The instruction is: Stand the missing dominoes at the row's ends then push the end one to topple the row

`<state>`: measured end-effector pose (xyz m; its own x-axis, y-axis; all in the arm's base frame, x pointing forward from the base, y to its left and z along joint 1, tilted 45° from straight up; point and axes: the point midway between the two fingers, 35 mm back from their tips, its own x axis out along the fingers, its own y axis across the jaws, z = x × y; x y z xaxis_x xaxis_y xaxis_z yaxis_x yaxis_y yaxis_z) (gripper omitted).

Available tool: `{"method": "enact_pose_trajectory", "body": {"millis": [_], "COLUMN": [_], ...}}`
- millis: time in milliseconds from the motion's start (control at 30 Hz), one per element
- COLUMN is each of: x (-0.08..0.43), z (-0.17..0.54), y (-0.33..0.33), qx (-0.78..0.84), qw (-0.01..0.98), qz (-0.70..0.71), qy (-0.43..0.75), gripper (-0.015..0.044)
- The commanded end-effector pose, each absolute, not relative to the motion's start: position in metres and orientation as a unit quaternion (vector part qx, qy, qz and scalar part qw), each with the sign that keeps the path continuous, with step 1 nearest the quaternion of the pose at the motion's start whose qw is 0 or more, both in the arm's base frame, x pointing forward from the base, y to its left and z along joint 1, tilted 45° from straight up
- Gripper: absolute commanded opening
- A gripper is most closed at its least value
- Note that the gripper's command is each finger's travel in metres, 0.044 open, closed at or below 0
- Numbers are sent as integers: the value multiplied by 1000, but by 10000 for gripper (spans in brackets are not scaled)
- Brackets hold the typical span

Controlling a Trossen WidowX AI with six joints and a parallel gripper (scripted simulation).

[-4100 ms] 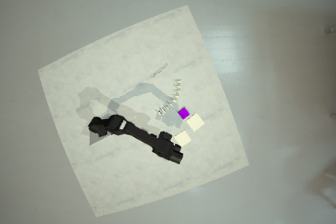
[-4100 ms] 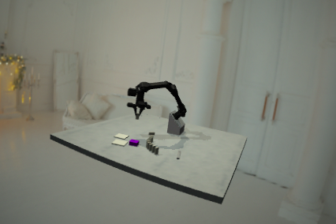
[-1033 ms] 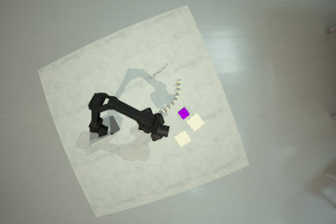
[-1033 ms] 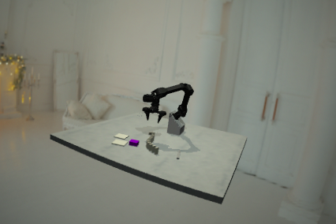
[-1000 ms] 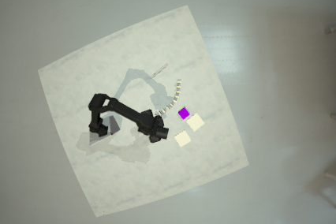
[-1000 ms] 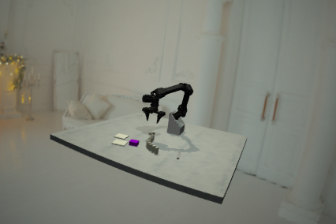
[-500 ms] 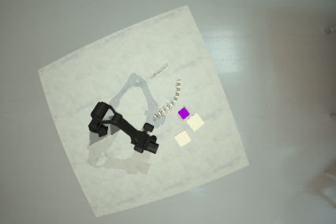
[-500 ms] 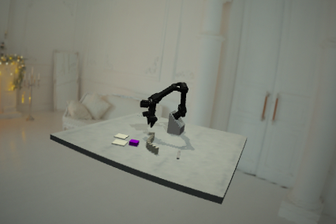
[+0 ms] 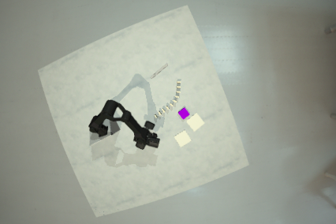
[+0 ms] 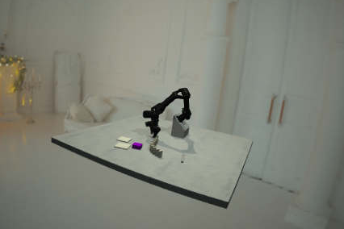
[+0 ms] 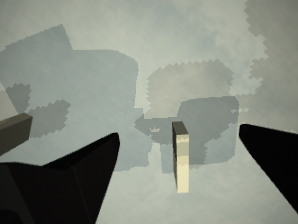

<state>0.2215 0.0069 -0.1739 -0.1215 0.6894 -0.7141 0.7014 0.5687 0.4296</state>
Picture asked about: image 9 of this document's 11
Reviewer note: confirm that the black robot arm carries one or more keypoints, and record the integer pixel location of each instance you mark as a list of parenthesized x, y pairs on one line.
[(141, 135)]

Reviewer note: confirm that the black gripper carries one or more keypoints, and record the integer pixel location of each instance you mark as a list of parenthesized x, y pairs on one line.
[(148, 125)]

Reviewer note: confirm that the purple block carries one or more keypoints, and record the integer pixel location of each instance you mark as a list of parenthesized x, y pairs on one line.
[(184, 113)]

